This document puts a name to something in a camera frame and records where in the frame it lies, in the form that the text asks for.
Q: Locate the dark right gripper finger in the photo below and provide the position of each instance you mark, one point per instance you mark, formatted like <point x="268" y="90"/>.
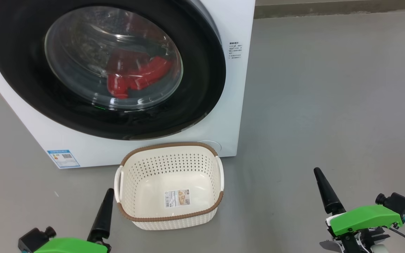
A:
<point x="327" y="193"/>

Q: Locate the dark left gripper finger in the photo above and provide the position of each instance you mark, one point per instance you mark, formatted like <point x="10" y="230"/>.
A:
<point x="102" y="218"/>

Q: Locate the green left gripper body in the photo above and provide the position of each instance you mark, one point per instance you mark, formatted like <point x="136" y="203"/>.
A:
<point x="69" y="246"/>

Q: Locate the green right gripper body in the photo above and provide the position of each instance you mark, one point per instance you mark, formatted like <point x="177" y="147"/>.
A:
<point x="364" y="218"/>

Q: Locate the black round glass washer door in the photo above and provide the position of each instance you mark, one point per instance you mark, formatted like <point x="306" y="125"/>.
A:
<point x="19" y="70"/>

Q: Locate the printed paper label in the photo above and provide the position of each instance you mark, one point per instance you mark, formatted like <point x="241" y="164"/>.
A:
<point x="177" y="198"/>

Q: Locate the cream basket with brown rim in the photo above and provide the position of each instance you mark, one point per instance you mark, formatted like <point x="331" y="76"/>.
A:
<point x="195" y="168"/>

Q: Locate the white front-load washing machine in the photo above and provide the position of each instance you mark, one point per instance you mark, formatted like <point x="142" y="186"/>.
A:
<point x="230" y="105"/>

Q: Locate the blue energy label sticker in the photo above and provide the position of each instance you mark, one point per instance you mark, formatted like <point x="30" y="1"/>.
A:
<point x="63" y="159"/>

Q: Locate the printed text label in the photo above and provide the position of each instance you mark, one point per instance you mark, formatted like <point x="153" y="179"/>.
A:
<point x="235" y="50"/>

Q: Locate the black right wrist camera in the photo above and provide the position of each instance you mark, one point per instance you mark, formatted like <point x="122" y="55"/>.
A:
<point x="397" y="203"/>

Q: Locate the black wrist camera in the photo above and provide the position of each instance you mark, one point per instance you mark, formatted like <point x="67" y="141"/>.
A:
<point x="32" y="240"/>
<point x="397" y="203"/>

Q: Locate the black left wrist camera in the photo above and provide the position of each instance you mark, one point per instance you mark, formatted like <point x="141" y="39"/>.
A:
<point x="32" y="240"/>

